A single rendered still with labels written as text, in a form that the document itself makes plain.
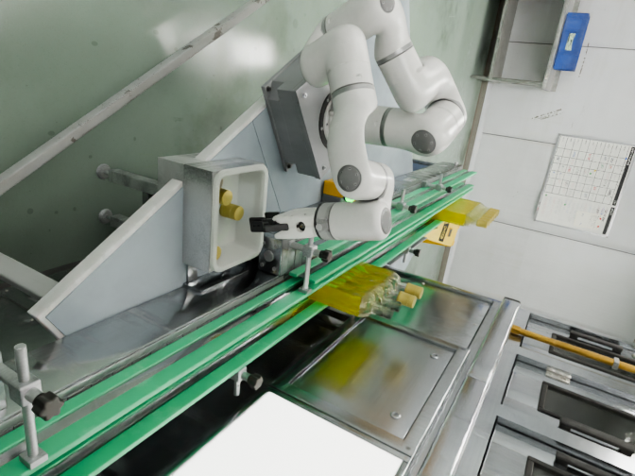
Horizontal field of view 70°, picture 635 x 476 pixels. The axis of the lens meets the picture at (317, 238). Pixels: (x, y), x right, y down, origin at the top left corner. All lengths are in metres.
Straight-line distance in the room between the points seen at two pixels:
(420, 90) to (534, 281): 6.32
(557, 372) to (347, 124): 0.96
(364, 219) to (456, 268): 6.59
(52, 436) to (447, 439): 0.71
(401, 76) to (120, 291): 0.72
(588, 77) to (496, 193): 1.79
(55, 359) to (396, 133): 0.81
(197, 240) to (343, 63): 0.46
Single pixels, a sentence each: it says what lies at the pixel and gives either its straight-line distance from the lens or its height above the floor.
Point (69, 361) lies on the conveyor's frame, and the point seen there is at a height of 0.83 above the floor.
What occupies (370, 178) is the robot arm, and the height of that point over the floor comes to 1.14.
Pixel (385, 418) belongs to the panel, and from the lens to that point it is 1.04.
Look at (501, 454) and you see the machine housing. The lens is 1.13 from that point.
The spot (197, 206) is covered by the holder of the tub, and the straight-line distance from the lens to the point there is 0.97.
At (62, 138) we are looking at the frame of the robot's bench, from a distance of 1.47.
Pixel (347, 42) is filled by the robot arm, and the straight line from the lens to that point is 0.90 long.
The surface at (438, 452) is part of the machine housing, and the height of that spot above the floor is 1.36.
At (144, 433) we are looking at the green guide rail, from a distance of 0.84.
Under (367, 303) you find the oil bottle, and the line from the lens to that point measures 1.15.
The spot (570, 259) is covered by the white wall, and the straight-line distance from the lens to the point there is 7.12.
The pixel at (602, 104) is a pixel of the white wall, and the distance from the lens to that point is 6.84.
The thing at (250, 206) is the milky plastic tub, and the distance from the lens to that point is 1.08.
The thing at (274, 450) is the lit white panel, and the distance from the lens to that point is 0.93.
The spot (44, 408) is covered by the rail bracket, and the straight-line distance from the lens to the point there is 0.61.
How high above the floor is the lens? 1.44
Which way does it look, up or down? 27 degrees down
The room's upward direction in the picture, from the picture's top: 107 degrees clockwise
